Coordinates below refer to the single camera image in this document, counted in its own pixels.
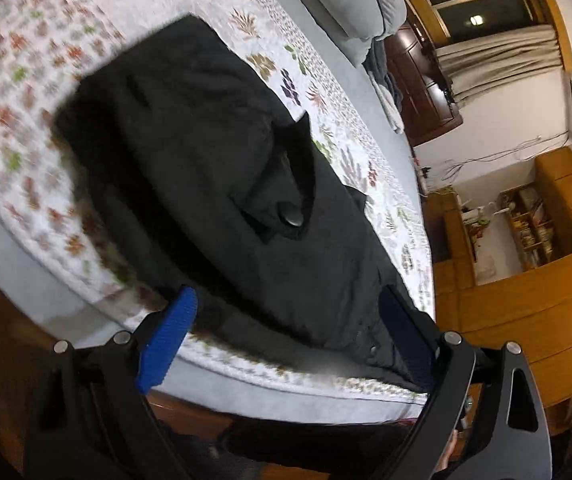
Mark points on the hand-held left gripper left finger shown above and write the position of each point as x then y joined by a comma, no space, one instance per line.
166,340

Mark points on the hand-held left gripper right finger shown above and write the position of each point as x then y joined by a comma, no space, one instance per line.
406,330

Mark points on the black pants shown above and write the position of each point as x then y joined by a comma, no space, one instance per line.
191,160

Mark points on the grey bed sheet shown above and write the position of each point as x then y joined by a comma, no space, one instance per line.
276,400

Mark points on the dark wooden nightstand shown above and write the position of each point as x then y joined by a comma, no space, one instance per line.
426,100

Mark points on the pile of folded clothes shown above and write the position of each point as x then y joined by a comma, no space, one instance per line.
386,95

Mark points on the floral printed quilt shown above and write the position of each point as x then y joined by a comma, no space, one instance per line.
26,110

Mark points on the beige curtain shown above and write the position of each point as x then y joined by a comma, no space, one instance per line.
496,60

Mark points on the wooden framed window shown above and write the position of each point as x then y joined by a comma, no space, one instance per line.
486,10

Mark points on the grey pillow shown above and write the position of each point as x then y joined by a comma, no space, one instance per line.
346,5

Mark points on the wooden bed frame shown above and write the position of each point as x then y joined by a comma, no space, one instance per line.
191,412

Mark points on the light wooden wall cabinet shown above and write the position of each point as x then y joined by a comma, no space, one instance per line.
516,310

